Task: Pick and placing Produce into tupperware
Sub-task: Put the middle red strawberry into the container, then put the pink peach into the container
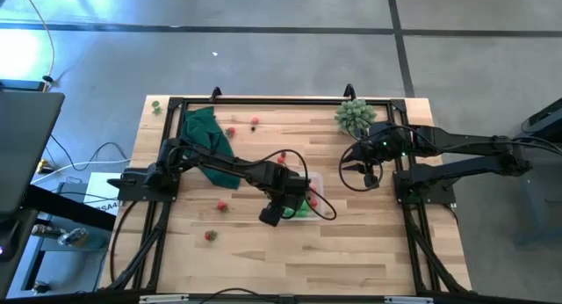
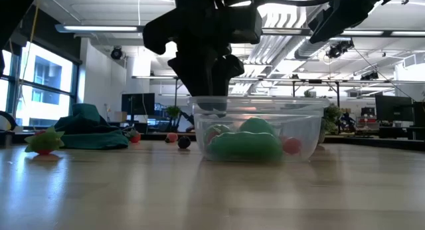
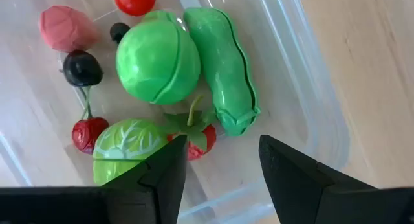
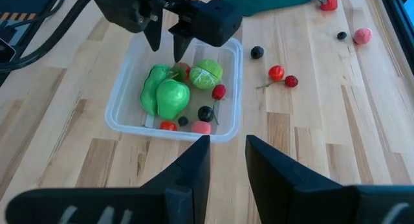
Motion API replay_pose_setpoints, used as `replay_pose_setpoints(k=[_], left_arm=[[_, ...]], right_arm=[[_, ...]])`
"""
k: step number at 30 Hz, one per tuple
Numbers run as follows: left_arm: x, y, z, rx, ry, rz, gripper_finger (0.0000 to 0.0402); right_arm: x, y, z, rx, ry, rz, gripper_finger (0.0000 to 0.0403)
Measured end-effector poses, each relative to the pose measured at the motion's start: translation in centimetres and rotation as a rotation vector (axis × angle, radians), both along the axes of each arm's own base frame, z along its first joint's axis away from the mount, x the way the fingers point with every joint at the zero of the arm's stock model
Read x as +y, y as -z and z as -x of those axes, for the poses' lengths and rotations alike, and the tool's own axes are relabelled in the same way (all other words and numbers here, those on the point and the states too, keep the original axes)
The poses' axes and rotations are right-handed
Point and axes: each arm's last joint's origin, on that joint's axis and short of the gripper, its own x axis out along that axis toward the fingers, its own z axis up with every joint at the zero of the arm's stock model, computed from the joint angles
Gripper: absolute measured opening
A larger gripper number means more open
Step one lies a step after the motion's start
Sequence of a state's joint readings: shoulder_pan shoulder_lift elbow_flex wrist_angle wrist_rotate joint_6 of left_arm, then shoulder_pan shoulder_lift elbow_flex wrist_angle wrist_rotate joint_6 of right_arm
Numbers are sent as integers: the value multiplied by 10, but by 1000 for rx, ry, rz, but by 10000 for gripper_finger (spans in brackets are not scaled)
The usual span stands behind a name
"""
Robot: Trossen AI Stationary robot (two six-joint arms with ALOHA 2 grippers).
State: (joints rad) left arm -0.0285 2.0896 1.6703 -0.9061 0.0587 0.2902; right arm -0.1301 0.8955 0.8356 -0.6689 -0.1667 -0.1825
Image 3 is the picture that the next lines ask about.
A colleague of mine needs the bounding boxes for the smooth round green toy vegetable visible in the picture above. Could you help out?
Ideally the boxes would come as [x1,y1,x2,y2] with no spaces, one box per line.
[115,10,202,106]

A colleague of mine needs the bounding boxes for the pink toy berry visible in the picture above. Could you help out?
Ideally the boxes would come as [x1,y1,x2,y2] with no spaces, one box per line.
[38,5,100,53]

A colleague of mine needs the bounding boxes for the clear plastic tupperware container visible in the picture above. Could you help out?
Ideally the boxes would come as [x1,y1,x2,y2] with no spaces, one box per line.
[0,0,353,224]

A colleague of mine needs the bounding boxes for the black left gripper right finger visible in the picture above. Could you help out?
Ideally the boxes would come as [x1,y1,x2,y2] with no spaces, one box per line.
[257,135,378,224]

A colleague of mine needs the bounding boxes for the small black toy berry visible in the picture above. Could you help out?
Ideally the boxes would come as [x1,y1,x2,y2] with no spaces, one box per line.
[109,22,131,45]

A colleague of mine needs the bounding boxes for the green toy cabbage white veins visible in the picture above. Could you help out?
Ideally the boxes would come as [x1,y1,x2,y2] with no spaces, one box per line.
[93,118,171,186]

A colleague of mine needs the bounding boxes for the green toy pea pod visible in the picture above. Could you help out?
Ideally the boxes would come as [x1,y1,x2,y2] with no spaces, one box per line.
[183,6,261,137]

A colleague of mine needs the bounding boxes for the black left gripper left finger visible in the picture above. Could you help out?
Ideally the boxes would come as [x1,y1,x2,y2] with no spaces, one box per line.
[103,135,189,224]

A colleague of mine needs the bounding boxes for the red toy strawberry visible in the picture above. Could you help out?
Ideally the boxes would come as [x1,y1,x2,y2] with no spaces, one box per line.
[161,94,217,162]

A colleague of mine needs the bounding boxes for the black toy cherry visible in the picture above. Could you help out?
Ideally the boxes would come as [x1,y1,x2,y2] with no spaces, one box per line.
[60,49,104,87]

